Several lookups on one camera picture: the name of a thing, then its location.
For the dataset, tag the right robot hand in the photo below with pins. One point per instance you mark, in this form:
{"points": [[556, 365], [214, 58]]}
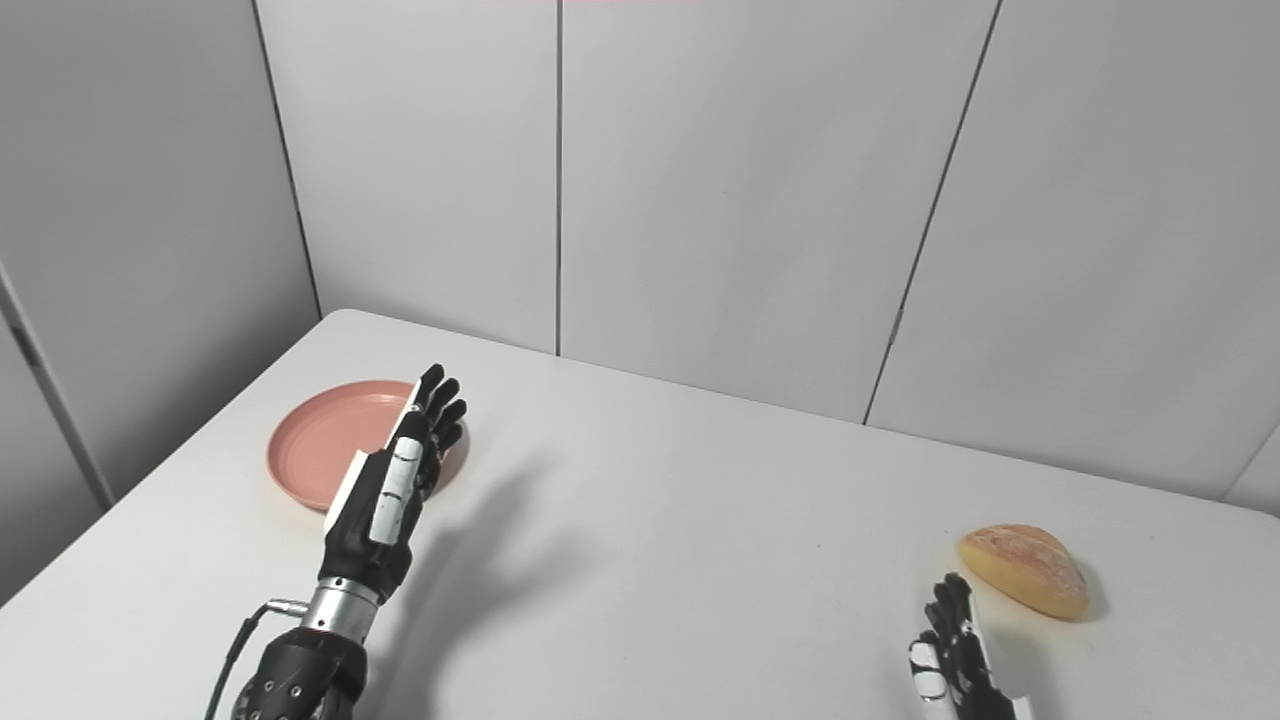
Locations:
{"points": [[955, 650]]}

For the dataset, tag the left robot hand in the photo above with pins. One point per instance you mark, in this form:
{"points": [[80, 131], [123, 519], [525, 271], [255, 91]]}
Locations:
{"points": [[385, 495]]}

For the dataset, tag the pink plate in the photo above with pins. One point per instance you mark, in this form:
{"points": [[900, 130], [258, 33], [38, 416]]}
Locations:
{"points": [[330, 440]]}

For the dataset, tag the bread roll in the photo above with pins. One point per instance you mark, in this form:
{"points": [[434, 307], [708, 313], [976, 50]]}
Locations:
{"points": [[1025, 570]]}

